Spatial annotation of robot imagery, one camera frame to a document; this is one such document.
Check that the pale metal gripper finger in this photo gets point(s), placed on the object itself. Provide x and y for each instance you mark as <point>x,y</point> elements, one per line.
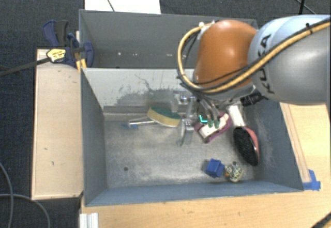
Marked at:
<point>177,105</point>
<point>184,135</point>

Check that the yellow and green sponge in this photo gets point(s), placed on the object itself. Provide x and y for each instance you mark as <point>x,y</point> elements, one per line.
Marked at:
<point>163,115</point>

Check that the purple and white oblong object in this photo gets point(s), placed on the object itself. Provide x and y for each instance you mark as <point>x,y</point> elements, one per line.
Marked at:
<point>207,134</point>

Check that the blue block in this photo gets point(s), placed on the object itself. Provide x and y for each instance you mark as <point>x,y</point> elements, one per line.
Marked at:
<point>213,168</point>

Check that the silver and blue small tool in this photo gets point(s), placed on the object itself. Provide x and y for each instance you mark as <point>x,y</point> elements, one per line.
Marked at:
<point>137,124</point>

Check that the grey metal bin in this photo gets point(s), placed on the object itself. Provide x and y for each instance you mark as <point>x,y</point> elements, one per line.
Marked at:
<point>144,154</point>

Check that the black and red brush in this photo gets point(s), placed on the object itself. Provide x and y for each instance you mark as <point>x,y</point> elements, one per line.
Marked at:
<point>245,146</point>

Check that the small beige patterned toy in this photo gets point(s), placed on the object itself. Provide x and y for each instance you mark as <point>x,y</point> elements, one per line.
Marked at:
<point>234,172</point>

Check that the pale wood board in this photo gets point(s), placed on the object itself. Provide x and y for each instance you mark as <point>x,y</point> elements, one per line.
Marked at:
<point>57,128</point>

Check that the black cylinder on white bracket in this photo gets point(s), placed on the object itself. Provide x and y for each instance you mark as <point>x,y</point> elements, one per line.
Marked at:
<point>235,115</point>

